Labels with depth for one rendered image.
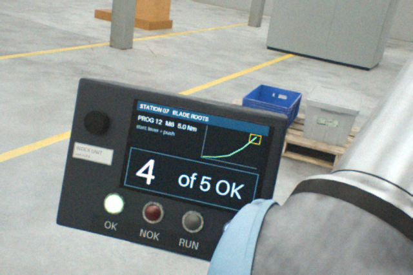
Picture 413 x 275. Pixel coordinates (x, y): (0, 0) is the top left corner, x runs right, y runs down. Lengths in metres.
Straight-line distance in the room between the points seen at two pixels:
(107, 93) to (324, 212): 0.35
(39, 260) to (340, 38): 6.66
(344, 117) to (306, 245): 3.57
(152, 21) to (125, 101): 8.29
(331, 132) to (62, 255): 2.32
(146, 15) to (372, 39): 3.82
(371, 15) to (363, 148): 7.81
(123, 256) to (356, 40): 6.41
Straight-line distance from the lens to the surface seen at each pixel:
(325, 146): 3.89
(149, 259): 2.44
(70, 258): 2.43
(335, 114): 3.87
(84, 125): 0.60
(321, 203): 0.33
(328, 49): 8.34
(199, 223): 0.58
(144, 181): 0.59
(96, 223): 0.63
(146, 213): 0.59
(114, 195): 0.61
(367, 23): 8.18
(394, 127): 0.38
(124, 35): 6.90
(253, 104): 3.97
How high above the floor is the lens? 1.42
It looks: 21 degrees down
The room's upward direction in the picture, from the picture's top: 8 degrees clockwise
